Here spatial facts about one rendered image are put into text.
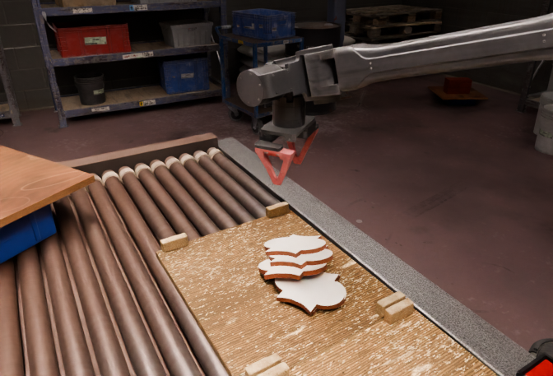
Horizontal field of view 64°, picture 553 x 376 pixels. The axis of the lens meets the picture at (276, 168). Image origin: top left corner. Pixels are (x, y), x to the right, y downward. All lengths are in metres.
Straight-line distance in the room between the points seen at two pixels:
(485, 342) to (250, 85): 0.60
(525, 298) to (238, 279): 1.88
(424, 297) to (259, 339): 0.34
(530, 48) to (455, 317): 0.53
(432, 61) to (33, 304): 0.82
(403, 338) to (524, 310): 1.71
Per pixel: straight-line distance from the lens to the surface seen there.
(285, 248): 0.93
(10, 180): 1.23
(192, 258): 0.98
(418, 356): 0.81
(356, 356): 0.79
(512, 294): 2.58
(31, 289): 1.04
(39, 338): 0.92
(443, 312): 0.93
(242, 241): 1.02
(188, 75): 5.11
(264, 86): 0.66
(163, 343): 0.85
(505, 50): 0.59
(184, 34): 5.01
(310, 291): 0.86
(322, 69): 0.68
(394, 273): 0.99
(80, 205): 1.30
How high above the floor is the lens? 1.52
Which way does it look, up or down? 26 degrees down
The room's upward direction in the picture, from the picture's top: straight up
